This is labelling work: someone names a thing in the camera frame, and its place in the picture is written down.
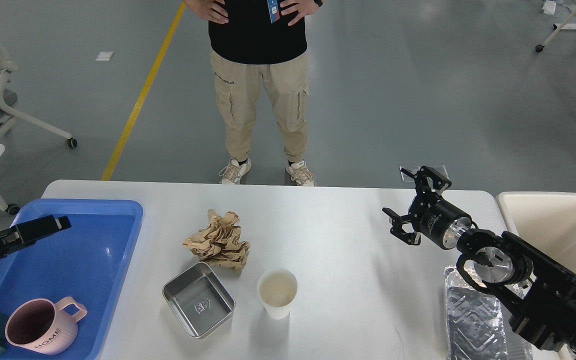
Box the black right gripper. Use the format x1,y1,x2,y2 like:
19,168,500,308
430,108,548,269
382,166,473,250

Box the pink ceramic mug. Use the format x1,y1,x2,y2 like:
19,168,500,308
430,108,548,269
4,296,88,355

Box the square stainless steel tray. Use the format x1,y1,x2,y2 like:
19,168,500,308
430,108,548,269
162,261,236,339

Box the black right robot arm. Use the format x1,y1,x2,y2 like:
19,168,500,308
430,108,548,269
382,165,576,355

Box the person's left hand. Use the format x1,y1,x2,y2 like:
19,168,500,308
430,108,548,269
279,0,325,27

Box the person's right hand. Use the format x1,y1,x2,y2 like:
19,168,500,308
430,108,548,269
183,0,229,25

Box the clear plastic floor plate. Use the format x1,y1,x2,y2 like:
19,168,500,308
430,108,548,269
399,165,420,183

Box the blue plastic tray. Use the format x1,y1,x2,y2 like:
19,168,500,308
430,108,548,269
0,198,143,360

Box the aluminium foil tray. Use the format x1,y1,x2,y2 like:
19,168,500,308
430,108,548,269
443,265,534,360

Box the beige plastic bin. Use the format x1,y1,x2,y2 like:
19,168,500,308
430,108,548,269
496,191,576,274

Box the white paper cup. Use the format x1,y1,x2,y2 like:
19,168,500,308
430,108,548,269
257,268,298,321

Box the crumpled brown paper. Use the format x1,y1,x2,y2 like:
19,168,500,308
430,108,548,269
182,209,250,272

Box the person in black shirt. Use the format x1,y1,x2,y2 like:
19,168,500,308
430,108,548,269
206,0,316,187

